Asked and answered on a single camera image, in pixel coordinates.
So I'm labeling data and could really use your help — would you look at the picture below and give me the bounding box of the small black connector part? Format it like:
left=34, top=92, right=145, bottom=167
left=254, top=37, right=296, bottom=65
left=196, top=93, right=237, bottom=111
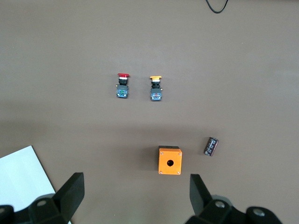
left=203, top=137, right=220, bottom=157

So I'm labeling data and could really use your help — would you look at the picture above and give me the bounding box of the white drawer cabinet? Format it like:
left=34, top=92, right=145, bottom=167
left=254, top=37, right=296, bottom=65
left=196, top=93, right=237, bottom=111
left=0, top=145, right=72, bottom=224

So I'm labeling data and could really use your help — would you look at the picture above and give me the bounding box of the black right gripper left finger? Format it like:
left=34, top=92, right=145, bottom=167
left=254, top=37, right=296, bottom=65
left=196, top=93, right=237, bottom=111
left=14, top=172, right=85, bottom=224

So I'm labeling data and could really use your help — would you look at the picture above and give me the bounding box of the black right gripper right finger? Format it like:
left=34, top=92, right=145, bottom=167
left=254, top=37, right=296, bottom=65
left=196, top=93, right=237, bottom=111
left=185, top=174, right=246, bottom=224

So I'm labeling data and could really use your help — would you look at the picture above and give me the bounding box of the orange button enclosure box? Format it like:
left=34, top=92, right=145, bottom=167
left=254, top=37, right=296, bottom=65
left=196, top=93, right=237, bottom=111
left=157, top=145, right=183, bottom=175

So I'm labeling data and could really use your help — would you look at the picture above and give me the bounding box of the thin black looped cable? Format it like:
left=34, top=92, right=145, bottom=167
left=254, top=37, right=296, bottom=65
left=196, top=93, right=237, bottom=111
left=205, top=0, right=229, bottom=14

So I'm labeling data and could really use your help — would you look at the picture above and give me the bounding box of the red mushroom push button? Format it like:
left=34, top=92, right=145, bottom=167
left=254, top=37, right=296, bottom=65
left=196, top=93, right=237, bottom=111
left=115, top=72, right=130, bottom=99

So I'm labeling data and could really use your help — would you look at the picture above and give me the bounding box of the yellow mushroom push button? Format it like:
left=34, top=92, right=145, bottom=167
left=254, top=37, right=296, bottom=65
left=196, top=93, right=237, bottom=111
left=149, top=75, right=164, bottom=102

